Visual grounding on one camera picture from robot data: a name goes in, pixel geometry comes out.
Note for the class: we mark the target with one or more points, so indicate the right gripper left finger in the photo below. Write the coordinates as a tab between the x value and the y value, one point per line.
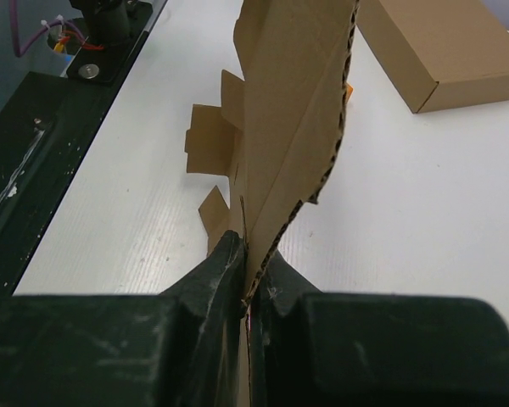
177	348

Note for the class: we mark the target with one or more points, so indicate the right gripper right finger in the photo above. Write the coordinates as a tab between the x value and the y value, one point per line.
311	348

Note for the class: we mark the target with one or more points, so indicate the closed brown cardboard box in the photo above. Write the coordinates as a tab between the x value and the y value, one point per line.
438	54

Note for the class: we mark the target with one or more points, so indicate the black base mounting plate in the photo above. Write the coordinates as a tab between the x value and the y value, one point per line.
62	65

